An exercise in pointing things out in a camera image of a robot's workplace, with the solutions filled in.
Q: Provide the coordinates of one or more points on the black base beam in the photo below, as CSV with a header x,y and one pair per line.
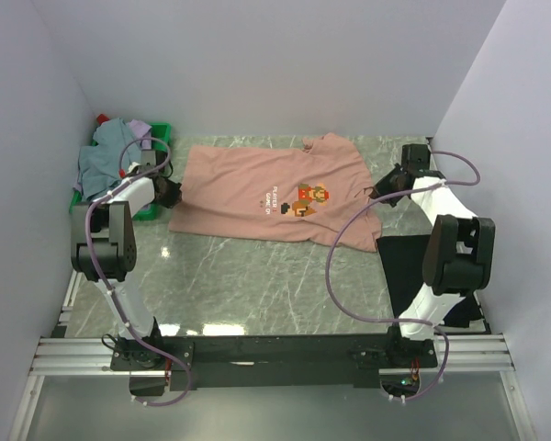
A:
x,y
267,360

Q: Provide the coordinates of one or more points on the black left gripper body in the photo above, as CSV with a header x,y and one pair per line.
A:
x,y
169,198

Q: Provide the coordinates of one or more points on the pink printed t-shirt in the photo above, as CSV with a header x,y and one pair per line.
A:
x,y
318,193

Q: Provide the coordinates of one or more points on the red garment in bin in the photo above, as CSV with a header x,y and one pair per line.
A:
x,y
101,119

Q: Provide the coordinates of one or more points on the black folded t-shirt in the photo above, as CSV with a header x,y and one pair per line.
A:
x,y
402,258

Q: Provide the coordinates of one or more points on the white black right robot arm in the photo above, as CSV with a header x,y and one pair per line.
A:
x,y
429,275

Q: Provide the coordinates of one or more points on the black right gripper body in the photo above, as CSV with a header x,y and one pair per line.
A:
x,y
388,184

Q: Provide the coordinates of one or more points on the green plastic bin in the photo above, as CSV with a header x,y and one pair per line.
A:
x,y
98,162

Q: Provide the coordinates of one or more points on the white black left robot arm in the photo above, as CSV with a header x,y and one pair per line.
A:
x,y
104,249

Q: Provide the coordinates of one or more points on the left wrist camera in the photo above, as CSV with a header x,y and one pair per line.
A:
x,y
131,169

